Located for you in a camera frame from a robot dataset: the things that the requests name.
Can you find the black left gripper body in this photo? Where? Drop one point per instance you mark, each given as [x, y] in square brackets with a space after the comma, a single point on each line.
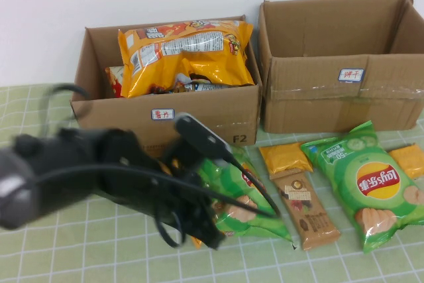
[132, 190]

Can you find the cardboard box with F2 print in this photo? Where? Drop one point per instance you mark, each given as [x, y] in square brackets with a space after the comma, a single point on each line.
[232, 110]

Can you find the green checked tablecloth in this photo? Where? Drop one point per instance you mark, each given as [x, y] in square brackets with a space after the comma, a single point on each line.
[99, 256]

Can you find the white label with red writing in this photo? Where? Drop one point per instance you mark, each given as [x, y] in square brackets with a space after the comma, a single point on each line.
[162, 114]
[350, 75]

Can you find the red white snack bag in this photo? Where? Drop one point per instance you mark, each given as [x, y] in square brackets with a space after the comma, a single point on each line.
[114, 81]

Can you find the orange biscuit packet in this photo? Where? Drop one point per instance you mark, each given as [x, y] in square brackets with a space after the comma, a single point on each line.
[285, 158]
[409, 160]

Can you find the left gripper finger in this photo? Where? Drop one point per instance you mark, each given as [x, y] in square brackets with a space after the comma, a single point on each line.
[195, 231]
[213, 226]

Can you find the brown wafer bar packet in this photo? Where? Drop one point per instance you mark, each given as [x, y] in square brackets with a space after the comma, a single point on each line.
[304, 206]

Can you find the green Lay's chips bag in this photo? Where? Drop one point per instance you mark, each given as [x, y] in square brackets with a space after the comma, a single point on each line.
[374, 183]
[251, 226]

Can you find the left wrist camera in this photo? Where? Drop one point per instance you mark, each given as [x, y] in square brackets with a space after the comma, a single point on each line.
[202, 137]

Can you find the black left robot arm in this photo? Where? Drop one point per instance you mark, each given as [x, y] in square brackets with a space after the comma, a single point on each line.
[20, 190]

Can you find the large yellow chips bag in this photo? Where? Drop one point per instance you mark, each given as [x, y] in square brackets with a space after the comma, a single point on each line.
[185, 64]

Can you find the small black scrap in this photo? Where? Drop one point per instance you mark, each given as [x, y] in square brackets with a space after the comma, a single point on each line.
[294, 246]

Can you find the large taped cardboard box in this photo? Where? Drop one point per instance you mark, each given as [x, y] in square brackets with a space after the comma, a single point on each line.
[314, 104]

